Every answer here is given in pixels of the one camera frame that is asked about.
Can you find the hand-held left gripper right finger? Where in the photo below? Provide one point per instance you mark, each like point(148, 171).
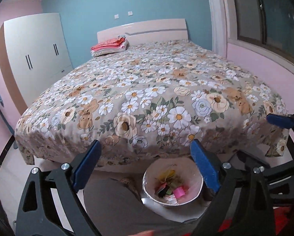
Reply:
point(206, 167)

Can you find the floral bedspread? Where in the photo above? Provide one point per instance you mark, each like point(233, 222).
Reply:
point(149, 91)

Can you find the white printed bowl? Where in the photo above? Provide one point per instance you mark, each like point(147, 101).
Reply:
point(151, 174)

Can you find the white headboard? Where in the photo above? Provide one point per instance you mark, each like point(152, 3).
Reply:
point(147, 29)

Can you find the black cylinder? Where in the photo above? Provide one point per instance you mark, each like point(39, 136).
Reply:
point(163, 189)

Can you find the window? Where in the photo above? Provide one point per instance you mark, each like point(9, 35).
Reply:
point(272, 12)

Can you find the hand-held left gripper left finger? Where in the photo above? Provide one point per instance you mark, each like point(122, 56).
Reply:
point(86, 166)

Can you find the white wardrobe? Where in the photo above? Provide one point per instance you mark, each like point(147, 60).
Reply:
point(36, 54)

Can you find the pink box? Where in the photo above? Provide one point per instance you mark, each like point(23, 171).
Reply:
point(180, 192)

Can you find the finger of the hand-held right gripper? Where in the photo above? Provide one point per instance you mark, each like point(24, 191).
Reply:
point(245, 156)
point(279, 121)

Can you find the white floral pillow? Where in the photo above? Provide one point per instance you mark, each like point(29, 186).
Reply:
point(105, 52)

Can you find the grey pants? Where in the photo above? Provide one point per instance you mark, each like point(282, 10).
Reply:
point(117, 209)

